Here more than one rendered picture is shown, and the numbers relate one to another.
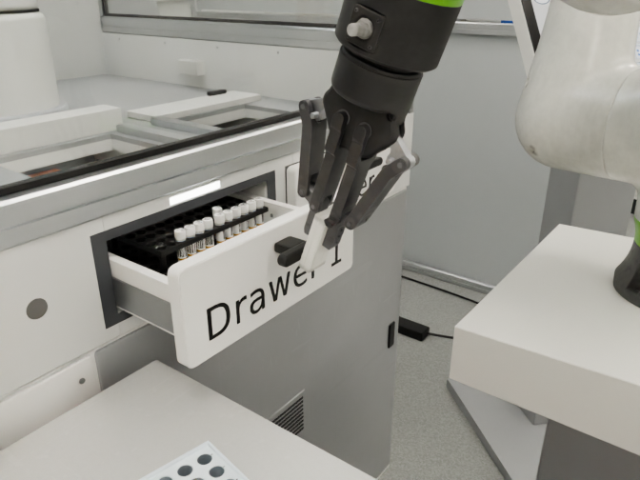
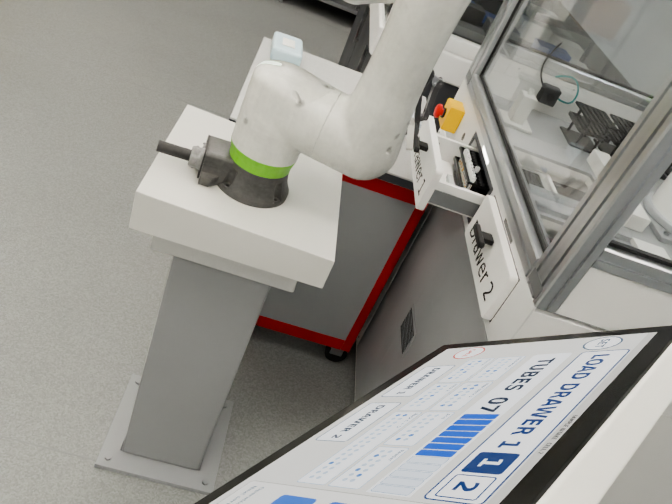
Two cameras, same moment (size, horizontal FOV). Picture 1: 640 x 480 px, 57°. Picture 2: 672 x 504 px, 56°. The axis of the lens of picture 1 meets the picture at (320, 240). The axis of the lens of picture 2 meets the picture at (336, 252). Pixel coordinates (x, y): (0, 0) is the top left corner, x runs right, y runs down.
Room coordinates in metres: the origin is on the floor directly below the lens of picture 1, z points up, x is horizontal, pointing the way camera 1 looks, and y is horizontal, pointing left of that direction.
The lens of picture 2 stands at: (1.46, -1.08, 1.51)
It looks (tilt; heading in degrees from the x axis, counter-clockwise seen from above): 35 degrees down; 131
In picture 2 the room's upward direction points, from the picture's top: 25 degrees clockwise
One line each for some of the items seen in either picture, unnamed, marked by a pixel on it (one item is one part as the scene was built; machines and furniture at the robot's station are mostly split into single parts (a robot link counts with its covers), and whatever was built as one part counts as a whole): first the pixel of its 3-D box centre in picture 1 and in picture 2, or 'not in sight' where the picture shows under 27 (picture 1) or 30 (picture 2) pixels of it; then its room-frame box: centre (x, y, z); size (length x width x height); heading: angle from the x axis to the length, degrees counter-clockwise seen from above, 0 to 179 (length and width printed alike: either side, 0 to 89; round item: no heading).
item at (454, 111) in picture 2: not in sight; (450, 115); (0.40, 0.33, 0.88); 0.07 x 0.05 x 0.07; 143
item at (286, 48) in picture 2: not in sight; (286, 49); (-0.13, 0.11, 0.78); 0.15 x 0.10 x 0.04; 148
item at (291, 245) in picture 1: (293, 247); (420, 145); (0.58, 0.03, 0.91); 0.07 x 0.04 x 0.01; 143
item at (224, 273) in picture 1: (276, 267); (425, 160); (0.60, 0.05, 0.87); 0.29 x 0.02 x 0.11; 143
